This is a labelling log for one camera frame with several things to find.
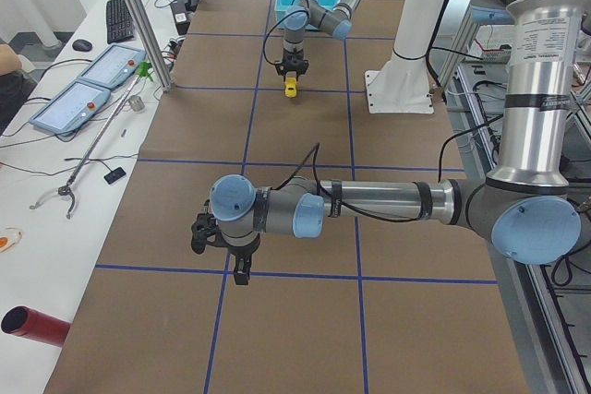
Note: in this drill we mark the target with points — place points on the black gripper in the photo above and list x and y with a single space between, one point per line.
241 249
291 62

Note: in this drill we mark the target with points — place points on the yellow beetle toy car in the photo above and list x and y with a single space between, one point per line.
290 85

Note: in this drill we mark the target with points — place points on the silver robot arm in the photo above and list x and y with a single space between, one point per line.
520 207
295 17

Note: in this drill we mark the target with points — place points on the fried egg toy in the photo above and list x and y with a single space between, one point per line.
9 237

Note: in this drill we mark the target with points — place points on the black power adapter box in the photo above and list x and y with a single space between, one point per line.
181 14

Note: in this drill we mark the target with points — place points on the metal reacher grabber tool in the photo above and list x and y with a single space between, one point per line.
143 73

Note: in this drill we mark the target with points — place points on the black smartphone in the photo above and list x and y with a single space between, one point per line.
114 175

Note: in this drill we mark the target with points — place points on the small silver metal weight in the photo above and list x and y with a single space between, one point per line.
136 103

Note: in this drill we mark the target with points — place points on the black keyboard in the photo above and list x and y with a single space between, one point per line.
119 23

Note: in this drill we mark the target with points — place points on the upper teach pendant tablet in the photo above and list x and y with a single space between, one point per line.
113 66

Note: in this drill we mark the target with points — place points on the teach pendant tablet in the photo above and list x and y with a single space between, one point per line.
71 108
113 66

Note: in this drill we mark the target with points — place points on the black computer mouse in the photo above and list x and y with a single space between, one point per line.
81 45

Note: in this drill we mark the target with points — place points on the lower teach pendant tablet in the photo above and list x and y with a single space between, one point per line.
71 108

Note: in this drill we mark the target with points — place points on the red cylinder tube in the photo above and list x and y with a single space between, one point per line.
28 323

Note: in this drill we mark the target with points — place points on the seated person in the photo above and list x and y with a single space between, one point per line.
16 85

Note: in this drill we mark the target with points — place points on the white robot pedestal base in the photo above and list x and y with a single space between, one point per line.
401 86

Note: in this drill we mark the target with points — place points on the aluminium frame post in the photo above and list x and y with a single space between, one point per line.
146 33

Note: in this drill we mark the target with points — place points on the aluminium lattice frame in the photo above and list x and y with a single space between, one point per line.
548 304

